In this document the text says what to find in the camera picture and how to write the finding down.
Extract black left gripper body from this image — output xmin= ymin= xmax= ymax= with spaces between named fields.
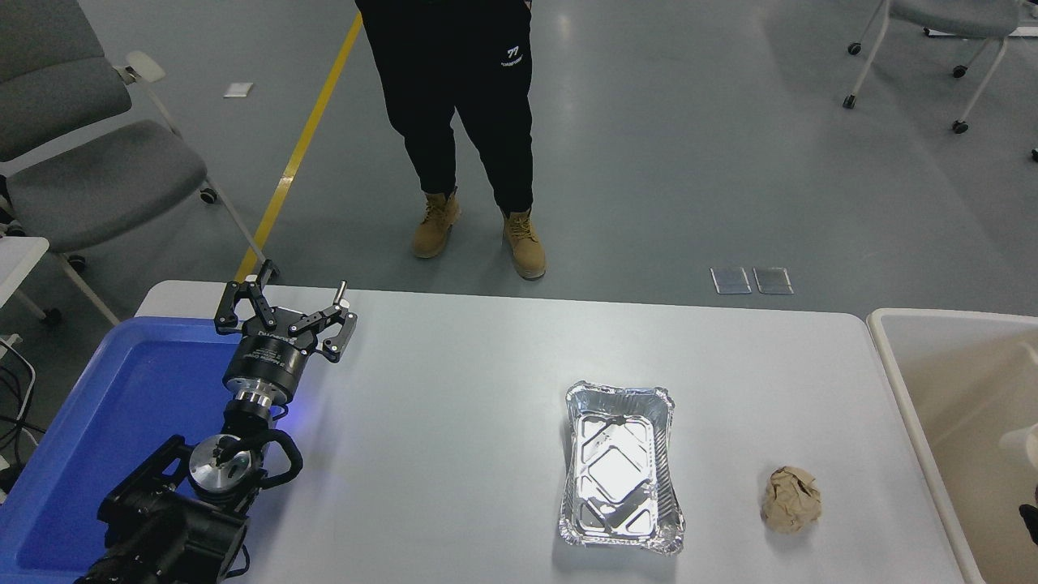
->
xmin=222 ymin=308 xmax=315 ymax=396

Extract white paper cup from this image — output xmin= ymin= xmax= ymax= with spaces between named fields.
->
xmin=1000 ymin=423 xmax=1038 ymax=465

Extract blue plastic tray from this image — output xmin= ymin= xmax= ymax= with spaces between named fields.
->
xmin=0 ymin=316 xmax=285 ymax=584

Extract grey office chair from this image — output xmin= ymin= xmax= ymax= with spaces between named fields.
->
xmin=0 ymin=0 xmax=268 ymax=327
xmin=842 ymin=0 xmax=1024 ymax=135

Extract white side table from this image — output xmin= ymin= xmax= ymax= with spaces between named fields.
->
xmin=0 ymin=235 xmax=51 ymax=309

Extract person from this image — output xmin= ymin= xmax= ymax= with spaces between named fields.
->
xmin=355 ymin=0 xmax=547 ymax=281

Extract silver foil tray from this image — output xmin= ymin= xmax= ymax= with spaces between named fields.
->
xmin=558 ymin=381 xmax=687 ymax=557

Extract crumpled tan paper ball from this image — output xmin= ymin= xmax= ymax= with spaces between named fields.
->
xmin=760 ymin=466 xmax=823 ymax=535

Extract large pale bin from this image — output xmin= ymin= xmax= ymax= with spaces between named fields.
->
xmin=868 ymin=307 xmax=1038 ymax=584

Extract black cables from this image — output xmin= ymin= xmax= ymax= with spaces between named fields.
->
xmin=0 ymin=334 xmax=38 ymax=475

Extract white chair leg frame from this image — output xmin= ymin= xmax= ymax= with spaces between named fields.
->
xmin=924 ymin=20 xmax=1038 ymax=161

